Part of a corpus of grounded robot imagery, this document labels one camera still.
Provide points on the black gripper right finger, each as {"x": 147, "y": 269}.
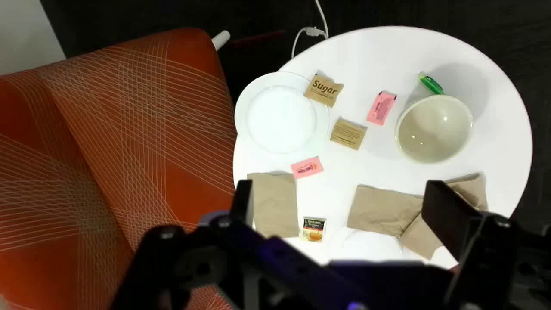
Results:
{"x": 450, "y": 216}

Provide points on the small green tube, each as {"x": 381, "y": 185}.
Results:
{"x": 431, "y": 83}

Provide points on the brown sugar packet with print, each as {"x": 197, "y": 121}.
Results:
{"x": 322, "y": 90}

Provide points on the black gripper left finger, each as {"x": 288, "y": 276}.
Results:
{"x": 243, "y": 200}

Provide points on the white bowl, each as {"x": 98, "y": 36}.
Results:
{"x": 434, "y": 128}

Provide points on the pink sweetener packet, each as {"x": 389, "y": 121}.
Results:
{"x": 307, "y": 167}
{"x": 381, "y": 107}

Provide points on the white rounded post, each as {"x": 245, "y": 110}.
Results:
{"x": 221, "y": 38}

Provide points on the orange patterned sofa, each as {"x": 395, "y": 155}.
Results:
{"x": 104, "y": 155}

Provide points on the large tan cloth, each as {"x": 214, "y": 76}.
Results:
{"x": 274, "y": 202}

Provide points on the plain brown sugar packet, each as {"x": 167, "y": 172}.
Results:
{"x": 348, "y": 133}

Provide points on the white round plate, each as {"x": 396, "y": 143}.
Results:
{"x": 276, "y": 112}

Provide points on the crumpled brown paper napkin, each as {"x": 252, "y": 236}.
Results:
{"x": 384, "y": 214}

